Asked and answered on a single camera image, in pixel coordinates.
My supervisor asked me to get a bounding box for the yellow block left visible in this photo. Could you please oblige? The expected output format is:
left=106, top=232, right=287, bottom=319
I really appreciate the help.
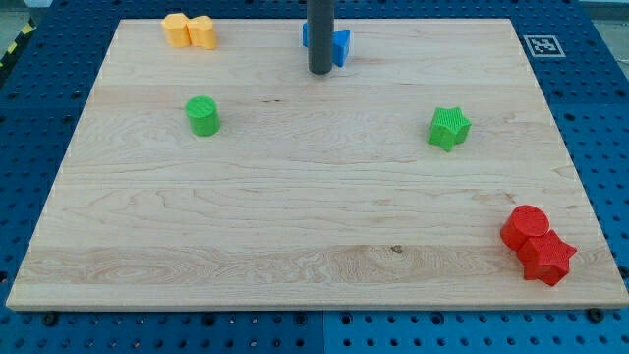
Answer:
left=161, top=13, right=191, bottom=48

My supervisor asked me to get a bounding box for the yellow black hazard tape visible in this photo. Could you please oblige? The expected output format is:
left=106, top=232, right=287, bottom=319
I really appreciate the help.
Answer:
left=1, top=18, right=36, bottom=72

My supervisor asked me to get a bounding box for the yellow block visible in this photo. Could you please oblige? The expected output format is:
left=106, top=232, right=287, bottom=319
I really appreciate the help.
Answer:
left=188, top=15, right=218, bottom=50
left=161, top=13, right=191, bottom=48

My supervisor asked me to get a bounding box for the red star block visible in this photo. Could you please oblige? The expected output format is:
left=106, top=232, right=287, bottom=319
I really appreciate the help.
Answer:
left=517, top=229, right=577, bottom=286

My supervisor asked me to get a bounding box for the yellow block right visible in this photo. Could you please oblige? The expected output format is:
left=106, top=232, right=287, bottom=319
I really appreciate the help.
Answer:
left=188, top=15, right=218, bottom=50

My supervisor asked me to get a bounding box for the green cylinder block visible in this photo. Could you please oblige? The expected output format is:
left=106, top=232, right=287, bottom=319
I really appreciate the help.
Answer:
left=185, top=95, right=220, bottom=137

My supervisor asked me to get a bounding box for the green star block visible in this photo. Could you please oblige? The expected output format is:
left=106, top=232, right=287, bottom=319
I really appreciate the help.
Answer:
left=428, top=107, right=472, bottom=152

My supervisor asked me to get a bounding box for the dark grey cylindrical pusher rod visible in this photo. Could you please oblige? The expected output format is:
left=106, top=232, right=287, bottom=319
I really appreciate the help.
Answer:
left=307, top=0, right=334, bottom=75

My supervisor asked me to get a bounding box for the wooden board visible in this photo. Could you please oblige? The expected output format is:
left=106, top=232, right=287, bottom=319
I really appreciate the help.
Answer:
left=7, top=19, right=628, bottom=312

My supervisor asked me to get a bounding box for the red cylinder block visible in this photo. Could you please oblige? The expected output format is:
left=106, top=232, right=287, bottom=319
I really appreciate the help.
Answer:
left=500, top=205, right=549, bottom=251

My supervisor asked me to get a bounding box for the white fiducial marker tag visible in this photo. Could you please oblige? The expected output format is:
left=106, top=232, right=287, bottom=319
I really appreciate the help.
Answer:
left=523, top=34, right=565, bottom=58

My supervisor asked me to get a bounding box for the blue block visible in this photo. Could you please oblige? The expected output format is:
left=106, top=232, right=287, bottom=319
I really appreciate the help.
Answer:
left=302, top=23, right=352, bottom=67

